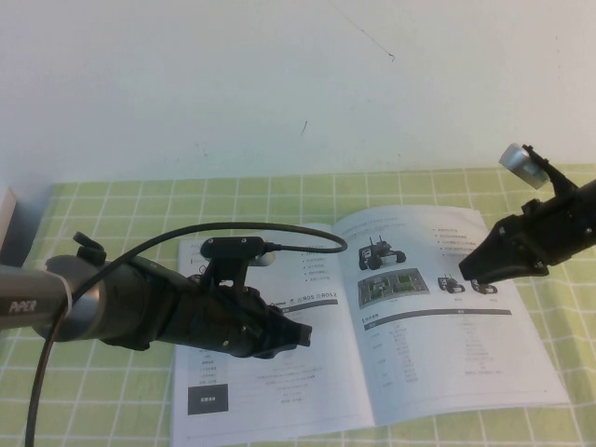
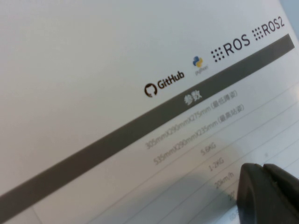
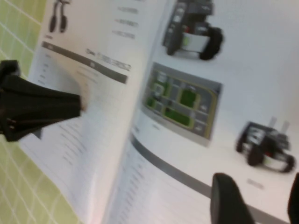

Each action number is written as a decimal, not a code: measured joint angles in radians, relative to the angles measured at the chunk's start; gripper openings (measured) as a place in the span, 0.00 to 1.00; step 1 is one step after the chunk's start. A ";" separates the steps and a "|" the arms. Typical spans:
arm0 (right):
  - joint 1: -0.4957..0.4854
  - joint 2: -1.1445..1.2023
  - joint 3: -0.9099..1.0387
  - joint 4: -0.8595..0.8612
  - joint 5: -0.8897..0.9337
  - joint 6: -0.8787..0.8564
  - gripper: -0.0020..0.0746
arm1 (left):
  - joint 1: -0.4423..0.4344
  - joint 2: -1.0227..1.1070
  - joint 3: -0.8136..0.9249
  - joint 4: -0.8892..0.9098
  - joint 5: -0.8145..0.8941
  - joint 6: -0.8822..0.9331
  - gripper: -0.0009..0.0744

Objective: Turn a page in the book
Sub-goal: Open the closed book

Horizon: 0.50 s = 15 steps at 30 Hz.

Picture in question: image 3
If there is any white product booklet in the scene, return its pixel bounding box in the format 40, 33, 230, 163
20, 0, 299, 224

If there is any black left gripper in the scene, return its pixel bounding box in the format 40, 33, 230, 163
0, 60, 82, 142

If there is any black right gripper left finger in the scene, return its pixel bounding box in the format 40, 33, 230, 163
210, 172, 256, 224

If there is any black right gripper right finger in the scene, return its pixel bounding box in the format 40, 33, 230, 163
288, 172, 299, 224

